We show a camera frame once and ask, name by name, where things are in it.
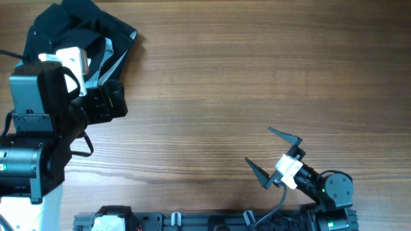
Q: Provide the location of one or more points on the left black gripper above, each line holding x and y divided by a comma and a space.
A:
99, 96

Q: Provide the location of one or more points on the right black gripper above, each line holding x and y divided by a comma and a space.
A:
296, 151

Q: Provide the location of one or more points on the black polo shirt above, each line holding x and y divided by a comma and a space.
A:
65, 25

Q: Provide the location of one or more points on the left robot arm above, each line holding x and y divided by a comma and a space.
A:
37, 137

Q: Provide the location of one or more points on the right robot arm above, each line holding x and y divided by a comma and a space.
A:
331, 191

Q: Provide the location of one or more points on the light blue folded t-shirt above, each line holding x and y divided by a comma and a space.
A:
106, 52

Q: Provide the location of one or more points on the black folded garment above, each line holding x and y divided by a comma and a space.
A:
123, 37

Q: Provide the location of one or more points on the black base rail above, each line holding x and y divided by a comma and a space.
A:
122, 218

